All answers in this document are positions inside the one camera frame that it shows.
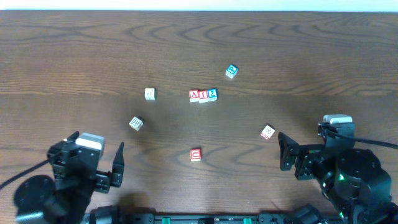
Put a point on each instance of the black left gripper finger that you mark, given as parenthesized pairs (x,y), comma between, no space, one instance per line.
(73,137)
(118,162)

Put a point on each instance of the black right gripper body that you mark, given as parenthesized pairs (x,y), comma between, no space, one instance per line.
(301,161)

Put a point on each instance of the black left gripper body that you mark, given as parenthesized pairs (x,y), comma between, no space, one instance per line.
(100,179)

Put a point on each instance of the plain picture block red side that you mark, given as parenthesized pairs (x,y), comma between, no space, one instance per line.
(150,93)

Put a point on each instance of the blue number 2 block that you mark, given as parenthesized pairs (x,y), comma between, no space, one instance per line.
(212,94)

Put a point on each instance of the red letter I block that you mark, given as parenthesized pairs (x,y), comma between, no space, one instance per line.
(203,96)

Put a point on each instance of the red letter A block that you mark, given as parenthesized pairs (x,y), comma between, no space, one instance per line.
(194,96)

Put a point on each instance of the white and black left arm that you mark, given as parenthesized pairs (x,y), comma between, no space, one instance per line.
(64,197)

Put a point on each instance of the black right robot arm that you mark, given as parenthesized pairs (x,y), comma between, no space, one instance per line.
(351,179)

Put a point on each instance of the shell picture block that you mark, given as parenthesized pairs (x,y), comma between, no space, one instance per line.
(267,132)

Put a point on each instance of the plain wooden picture block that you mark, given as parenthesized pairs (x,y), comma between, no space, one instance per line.
(136,123)

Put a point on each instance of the red letter U block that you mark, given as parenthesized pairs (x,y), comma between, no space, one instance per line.
(195,155)

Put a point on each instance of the blue letter P block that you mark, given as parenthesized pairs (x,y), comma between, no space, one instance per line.
(231,71)

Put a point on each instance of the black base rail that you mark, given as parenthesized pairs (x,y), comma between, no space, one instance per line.
(113,214)

